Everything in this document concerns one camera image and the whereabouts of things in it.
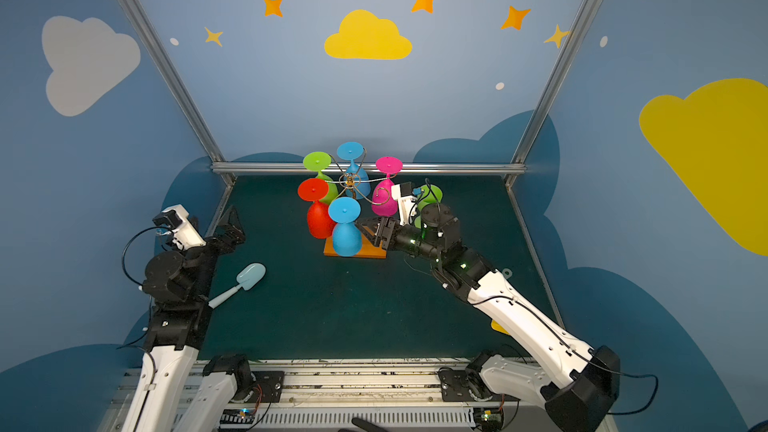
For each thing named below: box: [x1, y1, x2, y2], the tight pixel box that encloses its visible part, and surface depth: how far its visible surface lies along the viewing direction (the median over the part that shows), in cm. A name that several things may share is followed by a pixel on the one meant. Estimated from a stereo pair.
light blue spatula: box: [208, 262, 267, 309], surface depth 95 cm
